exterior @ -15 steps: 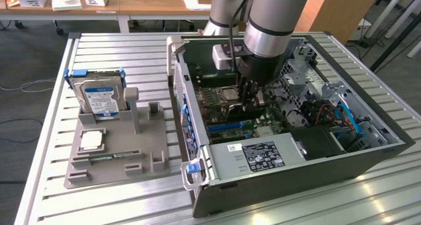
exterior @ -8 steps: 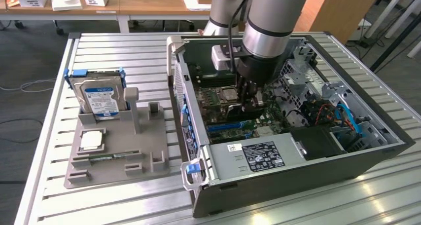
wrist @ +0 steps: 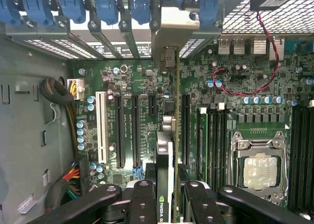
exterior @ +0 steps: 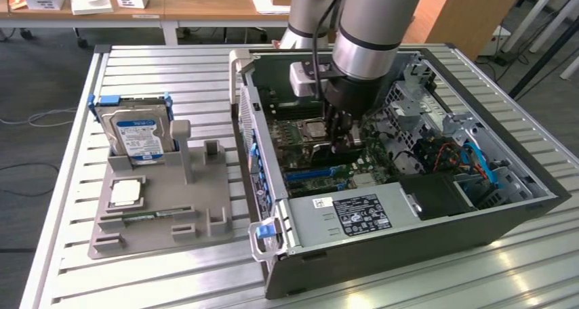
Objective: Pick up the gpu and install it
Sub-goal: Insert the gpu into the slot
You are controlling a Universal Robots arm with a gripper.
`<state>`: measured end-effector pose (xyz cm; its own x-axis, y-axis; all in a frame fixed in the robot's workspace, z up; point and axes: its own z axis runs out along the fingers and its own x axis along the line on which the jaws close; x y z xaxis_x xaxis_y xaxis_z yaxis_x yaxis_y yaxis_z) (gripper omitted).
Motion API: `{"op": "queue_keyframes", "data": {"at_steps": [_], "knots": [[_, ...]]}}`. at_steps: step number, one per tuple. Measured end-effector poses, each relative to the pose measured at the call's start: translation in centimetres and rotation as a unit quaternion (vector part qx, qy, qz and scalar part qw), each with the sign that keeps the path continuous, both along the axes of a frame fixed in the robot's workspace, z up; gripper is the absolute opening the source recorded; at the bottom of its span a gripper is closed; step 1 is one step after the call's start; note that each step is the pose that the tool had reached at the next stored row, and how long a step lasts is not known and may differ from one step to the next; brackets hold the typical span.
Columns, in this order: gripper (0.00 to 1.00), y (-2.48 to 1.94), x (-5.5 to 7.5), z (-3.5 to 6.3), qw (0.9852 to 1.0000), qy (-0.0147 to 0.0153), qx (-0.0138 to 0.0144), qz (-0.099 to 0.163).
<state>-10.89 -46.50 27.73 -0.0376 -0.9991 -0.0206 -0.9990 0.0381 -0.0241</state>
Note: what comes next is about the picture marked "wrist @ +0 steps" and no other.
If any metal CPU socket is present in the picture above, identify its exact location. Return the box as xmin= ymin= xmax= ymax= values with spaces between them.
xmin=229 ymin=130 xmax=290 ymax=205

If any black RAM slot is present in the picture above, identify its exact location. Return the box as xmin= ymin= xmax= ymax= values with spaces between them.
xmin=221 ymin=103 xmax=228 ymax=185
xmin=290 ymin=106 xmax=298 ymax=209
xmin=209 ymin=102 xmax=216 ymax=185
xmin=215 ymin=102 xmax=222 ymax=185
xmin=297 ymin=106 xmax=305 ymax=210

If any CPU with thermal paste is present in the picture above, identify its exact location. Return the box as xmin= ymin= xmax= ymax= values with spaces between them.
xmin=242 ymin=153 xmax=280 ymax=188

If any black expansion slot blue latch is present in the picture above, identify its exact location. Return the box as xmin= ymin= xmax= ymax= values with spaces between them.
xmin=131 ymin=94 xmax=143 ymax=179

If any white expansion slot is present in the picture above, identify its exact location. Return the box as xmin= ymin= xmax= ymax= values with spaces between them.
xmin=95 ymin=90 xmax=109 ymax=165

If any short black expansion slot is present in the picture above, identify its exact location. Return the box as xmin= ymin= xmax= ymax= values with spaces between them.
xmin=148 ymin=94 xmax=158 ymax=116

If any white power connector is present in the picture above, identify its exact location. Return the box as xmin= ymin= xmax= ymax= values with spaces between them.
xmin=66 ymin=78 xmax=85 ymax=101

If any green motherboard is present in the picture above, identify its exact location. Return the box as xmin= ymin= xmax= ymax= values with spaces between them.
xmin=65 ymin=36 xmax=314 ymax=211

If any open black PC case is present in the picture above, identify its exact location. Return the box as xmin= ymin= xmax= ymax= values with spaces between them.
xmin=0 ymin=0 xmax=314 ymax=224

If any silver rear port block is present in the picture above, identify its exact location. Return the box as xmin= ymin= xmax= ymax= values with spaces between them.
xmin=217 ymin=38 xmax=233 ymax=56
xmin=252 ymin=36 xmax=268 ymax=56
xmin=233 ymin=38 xmax=246 ymax=55

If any metal slot cover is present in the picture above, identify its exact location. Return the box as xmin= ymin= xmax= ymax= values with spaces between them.
xmin=87 ymin=19 xmax=125 ymax=60
xmin=118 ymin=19 xmax=142 ymax=60

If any blue card retention clip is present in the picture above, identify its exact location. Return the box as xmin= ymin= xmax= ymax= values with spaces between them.
xmin=60 ymin=0 xmax=86 ymax=24
xmin=22 ymin=0 xmax=53 ymax=26
xmin=94 ymin=0 xmax=119 ymax=26
xmin=0 ymin=0 xmax=21 ymax=26
xmin=198 ymin=0 xmax=221 ymax=26
xmin=130 ymin=0 xmax=152 ymax=26

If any coloured power wire bundle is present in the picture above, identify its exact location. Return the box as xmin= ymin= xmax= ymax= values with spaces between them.
xmin=61 ymin=165 xmax=81 ymax=197

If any black yellow sleeved cable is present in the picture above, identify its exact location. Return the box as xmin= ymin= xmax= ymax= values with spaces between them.
xmin=39 ymin=77 xmax=83 ymax=161

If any red black twisted wire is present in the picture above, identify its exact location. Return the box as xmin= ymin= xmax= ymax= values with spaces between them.
xmin=211 ymin=10 xmax=281 ymax=97

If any black switch box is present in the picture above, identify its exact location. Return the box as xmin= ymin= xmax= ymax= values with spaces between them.
xmin=249 ymin=0 xmax=287 ymax=13

